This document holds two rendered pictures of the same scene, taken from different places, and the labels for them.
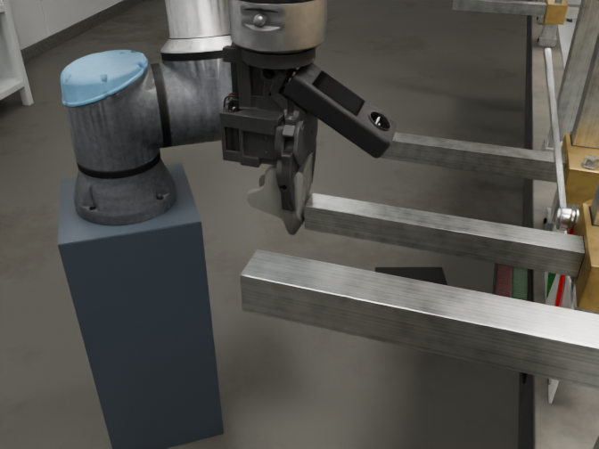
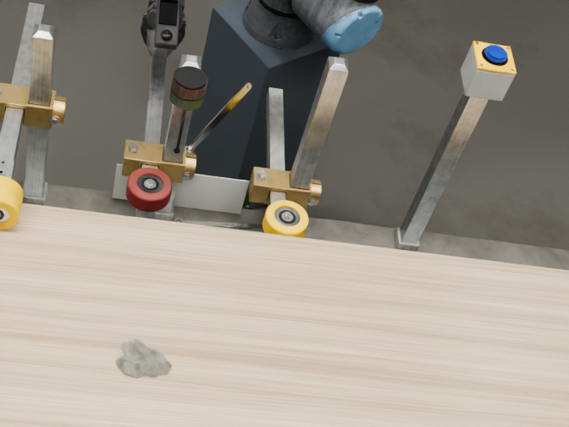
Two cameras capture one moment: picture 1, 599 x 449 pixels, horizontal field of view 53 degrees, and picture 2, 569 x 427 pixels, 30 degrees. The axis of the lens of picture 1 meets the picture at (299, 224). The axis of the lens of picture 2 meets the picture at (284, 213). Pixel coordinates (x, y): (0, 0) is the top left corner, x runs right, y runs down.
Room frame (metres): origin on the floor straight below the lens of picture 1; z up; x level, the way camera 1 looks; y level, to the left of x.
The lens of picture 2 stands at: (-0.05, -1.59, 2.32)
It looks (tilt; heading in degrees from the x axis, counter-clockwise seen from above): 48 degrees down; 57
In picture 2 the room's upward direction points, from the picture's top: 18 degrees clockwise
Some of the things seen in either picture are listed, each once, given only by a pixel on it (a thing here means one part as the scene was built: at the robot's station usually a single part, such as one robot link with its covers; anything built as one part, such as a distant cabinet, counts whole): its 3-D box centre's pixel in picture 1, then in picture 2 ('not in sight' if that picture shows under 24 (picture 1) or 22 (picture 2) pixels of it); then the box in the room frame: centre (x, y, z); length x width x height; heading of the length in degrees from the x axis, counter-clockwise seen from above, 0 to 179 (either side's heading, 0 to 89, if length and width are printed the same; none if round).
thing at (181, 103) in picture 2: not in sight; (187, 93); (0.49, -0.36, 1.08); 0.06 x 0.06 x 0.02
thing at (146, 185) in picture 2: not in sight; (146, 202); (0.43, -0.40, 0.85); 0.08 x 0.08 x 0.11
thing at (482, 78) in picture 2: not in sight; (487, 72); (0.99, -0.47, 1.18); 0.07 x 0.07 x 0.08; 72
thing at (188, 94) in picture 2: not in sight; (190, 82); (0.49, -0.36, 1.10); 0.06 x 0.06 x 0.02
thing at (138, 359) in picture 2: not in sight; (143, 357); (0.33, -0.76, 0.91); 0.09 x 0.07 x 0.02; 138
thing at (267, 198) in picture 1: (273, 201); (153, 37); (0.56, 0.03, 0.86); 0.06 x 0.03 x 0.09; 72
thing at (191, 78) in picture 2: not in sight; (181, 121); (0.49, -0.35, 1.00); 0.06 x 0.06 x 0.22; 72
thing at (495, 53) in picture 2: not in sight; (495, 55); (0.99, -0.47, 1.22); 0.04 x 0.04 x 0.02
